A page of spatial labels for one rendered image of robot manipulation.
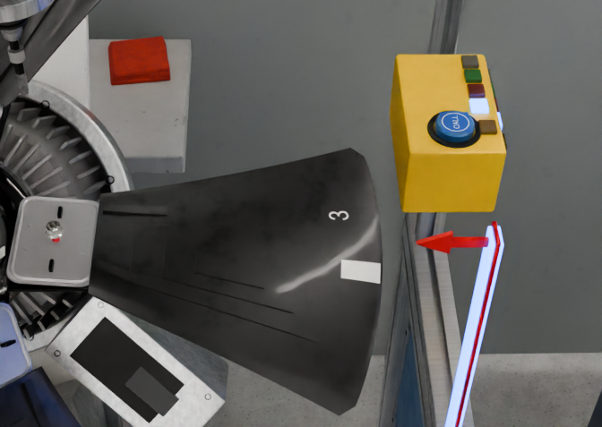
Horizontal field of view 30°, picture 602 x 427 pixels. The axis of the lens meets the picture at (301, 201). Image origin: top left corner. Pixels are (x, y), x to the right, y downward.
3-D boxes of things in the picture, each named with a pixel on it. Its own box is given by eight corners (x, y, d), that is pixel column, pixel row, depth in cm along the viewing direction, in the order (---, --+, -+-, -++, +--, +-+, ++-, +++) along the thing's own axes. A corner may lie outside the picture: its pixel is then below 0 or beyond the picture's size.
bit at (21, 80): (13, 90, 77) (1, 30, 73) (28, 85, 78) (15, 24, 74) (21, 99, 77) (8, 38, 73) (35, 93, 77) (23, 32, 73)
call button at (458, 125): (432, 120, 117) (434, 107, 116) (469, 120, 117) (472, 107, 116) (436, 147, 114) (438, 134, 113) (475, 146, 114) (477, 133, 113)
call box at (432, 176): (387, 122, 131) (395, 51, 123) (472, 122, 131) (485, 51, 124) (399, 223, 120) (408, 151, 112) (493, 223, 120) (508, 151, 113)
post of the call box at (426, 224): (413, 226, 135) (424, 151, 126) (438, 226, 135) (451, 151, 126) (416, 244, 133) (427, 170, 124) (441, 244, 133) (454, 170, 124)
